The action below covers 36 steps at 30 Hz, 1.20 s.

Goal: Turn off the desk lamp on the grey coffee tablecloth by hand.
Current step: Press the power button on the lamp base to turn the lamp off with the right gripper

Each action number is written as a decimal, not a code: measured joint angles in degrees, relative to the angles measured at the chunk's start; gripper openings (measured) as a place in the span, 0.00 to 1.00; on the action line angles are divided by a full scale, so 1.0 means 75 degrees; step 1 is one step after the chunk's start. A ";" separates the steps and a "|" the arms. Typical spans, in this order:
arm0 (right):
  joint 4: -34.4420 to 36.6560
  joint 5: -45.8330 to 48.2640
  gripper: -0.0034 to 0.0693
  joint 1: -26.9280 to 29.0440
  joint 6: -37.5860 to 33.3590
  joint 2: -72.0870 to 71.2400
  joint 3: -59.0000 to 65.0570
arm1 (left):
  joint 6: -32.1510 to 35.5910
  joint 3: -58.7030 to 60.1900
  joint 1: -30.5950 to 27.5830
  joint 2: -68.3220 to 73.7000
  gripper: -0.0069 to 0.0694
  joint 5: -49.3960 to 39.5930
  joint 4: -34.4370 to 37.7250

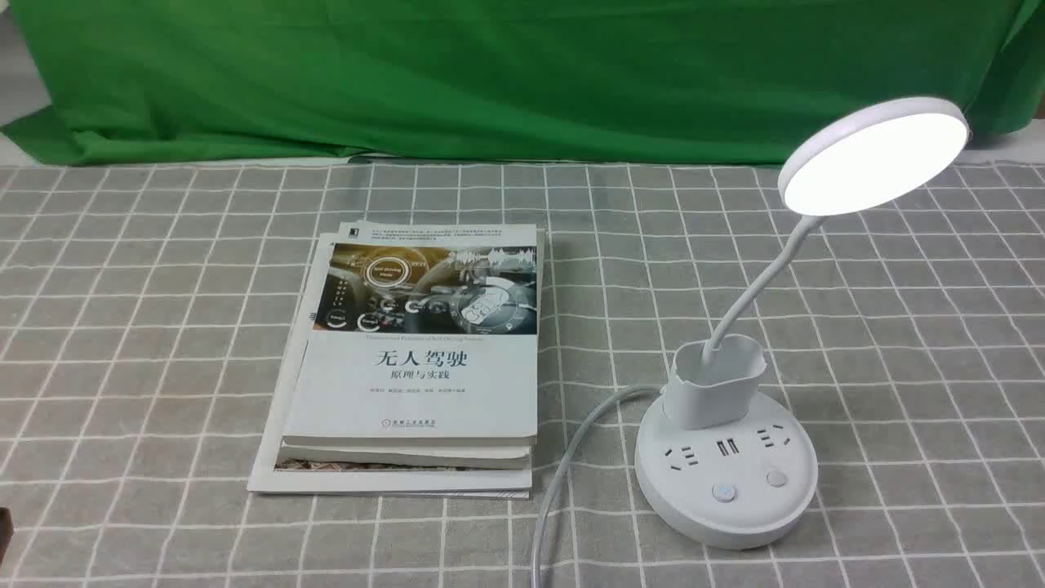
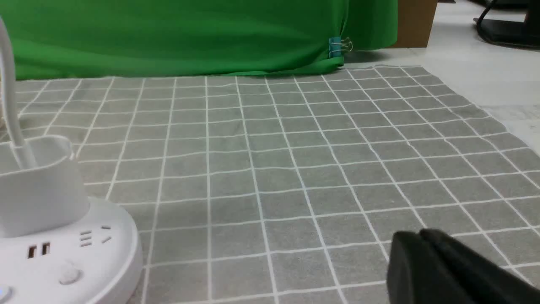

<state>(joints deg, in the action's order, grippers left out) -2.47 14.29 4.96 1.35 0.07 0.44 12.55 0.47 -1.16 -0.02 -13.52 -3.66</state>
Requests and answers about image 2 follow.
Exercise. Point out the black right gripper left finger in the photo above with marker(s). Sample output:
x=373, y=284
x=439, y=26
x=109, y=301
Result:
x=418, y=274

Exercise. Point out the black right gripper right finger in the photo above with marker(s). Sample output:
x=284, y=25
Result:
x=483, y=280

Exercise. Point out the white desk lamp with base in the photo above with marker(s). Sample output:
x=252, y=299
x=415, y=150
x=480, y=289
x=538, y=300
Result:
x=57, y=244

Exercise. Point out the grey checked tablecloth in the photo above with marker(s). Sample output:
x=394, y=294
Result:
x=253, y=190

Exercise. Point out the blue binder clip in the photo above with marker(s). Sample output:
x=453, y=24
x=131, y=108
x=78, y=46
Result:
x=339, y=46

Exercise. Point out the black monitor stand base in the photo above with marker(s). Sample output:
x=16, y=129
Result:
x=524, y=35

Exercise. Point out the brown cardboard box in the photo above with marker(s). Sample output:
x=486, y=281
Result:
x=415, y=20

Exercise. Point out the green backdrop cloth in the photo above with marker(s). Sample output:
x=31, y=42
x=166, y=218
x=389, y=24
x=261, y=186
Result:
x=55, y=39

